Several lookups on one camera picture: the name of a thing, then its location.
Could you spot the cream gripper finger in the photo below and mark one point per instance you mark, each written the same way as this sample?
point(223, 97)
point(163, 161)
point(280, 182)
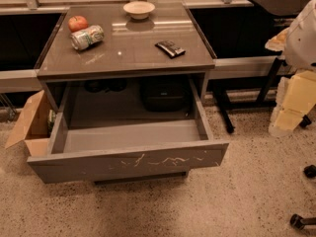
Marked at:
point(277, 43)
point(295, 98)

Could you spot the dark rxbar chocolate bar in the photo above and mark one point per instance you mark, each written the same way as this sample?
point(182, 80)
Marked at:
point(170, 48)

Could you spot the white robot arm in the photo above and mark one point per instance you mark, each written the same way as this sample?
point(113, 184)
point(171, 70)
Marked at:
point(300, 46)

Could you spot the grey drawer cabinet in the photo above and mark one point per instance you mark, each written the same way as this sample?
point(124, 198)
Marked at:
point(126, 53)

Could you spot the open grey top drawer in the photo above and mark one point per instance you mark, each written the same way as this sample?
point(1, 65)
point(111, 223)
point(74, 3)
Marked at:
point(110, 136)

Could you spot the black side table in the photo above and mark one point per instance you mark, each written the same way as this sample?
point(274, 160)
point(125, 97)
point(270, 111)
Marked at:
point(273, 14)

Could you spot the black chair caster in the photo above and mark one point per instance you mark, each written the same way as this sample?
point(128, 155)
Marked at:
point(299, 222)
point(310, 171)

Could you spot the black bag under cabinet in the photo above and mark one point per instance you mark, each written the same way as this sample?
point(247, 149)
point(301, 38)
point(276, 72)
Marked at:
point(166, 94)

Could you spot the black chair caster lower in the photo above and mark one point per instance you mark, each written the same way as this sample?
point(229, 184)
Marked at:
point(299, 222)

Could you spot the white ceramic bowl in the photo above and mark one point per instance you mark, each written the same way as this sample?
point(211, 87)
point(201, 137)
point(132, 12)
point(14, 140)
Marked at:
point(139, 10)

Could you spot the green white soda can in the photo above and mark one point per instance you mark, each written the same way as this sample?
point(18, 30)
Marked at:
point(82, 39)

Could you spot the red apple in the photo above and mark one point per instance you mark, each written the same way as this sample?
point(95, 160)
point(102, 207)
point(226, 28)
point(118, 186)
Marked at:
point(77, 23)

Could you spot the cardboard box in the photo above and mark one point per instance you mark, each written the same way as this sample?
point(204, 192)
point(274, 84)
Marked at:
point(31, 126)

